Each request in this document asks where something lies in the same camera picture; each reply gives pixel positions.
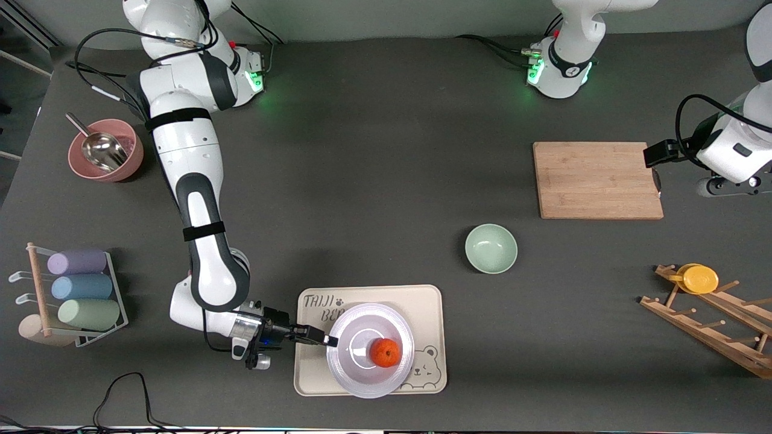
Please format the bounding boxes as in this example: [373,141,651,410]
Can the bamboo cutting board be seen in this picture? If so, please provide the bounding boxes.
[533,142,664,220]

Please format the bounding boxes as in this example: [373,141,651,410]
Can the black right base cables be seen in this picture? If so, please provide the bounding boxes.
[229,3,285,76]

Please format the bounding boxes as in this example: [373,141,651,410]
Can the yellow cup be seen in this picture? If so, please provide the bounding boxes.
[677,263,719,295]

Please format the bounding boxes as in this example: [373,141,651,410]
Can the blue cup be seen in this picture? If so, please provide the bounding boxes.
[51,274,113,301]

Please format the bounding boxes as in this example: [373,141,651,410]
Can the beige tray with bear print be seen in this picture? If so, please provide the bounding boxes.
[294,285,448,397]

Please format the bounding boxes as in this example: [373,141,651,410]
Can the white round plate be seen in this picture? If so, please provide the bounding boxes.
[326,303,415,399]

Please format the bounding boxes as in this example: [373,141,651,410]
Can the wooden peg dish rack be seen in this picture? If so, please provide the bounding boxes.
[639,264,772,380]

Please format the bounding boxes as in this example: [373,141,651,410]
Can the white wire cup rack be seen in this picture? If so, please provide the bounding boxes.
[8,242,129,348]

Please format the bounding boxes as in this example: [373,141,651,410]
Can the orange fruit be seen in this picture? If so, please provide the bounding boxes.
[369,338,402,368]

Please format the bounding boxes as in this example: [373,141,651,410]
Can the black left base cables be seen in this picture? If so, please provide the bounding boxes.
[455,13,563,68]

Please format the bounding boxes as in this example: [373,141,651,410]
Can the black base cables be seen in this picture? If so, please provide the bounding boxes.
[229,3,285,76]
[455,13,563,68]

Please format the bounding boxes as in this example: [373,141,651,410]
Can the dark metal frame bar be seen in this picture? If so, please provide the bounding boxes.
[0,7,62,50]

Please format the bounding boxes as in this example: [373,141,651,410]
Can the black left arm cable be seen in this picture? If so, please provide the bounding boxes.
[674,93,772,153]

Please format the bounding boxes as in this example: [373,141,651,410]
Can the pale green bowl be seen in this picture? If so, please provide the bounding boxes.
[465,224,518,274]

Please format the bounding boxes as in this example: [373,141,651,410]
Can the green cup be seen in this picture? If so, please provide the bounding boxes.
[58,299,121,332]

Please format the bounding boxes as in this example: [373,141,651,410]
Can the beige cup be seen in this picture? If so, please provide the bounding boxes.
[18,315,76,347]

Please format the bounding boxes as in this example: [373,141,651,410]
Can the pink ribbed bowl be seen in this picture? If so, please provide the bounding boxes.
[68,119,144,183]

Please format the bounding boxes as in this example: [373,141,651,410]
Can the purple cup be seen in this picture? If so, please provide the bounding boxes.
[47,250,107,276]

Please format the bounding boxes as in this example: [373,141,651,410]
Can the metal scoop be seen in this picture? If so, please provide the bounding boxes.
[65,113,129,172]

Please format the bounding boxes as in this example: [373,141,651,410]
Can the black floor cable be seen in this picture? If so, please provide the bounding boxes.
[0,373,200,434]

